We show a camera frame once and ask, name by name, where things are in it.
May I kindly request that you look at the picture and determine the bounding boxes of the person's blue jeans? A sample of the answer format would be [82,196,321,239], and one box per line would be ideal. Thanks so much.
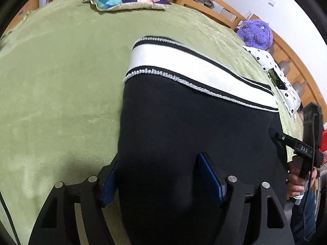
[291,189,320,245]

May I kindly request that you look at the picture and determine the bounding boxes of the green blanket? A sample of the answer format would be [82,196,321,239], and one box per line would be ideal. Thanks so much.
[0,0,304,245]

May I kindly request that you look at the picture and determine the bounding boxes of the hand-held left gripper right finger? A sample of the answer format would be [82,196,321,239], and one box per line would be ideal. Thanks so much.
[197,153,295,245]

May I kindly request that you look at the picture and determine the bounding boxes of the black pants with white stripe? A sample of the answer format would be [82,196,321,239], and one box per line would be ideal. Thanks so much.
[118,36,289,245]

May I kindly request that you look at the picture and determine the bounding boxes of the person's right hand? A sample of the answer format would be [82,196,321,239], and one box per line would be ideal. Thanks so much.
[287,156,317,198]

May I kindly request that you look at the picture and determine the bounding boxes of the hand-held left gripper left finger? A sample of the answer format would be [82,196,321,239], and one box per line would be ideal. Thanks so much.
[28,158,120,245]

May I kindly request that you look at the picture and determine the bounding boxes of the white dotted pillow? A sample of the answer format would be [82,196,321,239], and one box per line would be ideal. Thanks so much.
[243,46,301,116]

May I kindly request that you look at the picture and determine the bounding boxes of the purple plush toy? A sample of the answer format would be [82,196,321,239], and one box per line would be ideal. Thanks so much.
[236,20,273,51]

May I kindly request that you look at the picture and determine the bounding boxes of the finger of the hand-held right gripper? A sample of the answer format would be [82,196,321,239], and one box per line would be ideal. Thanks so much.
[268,128,297,164]

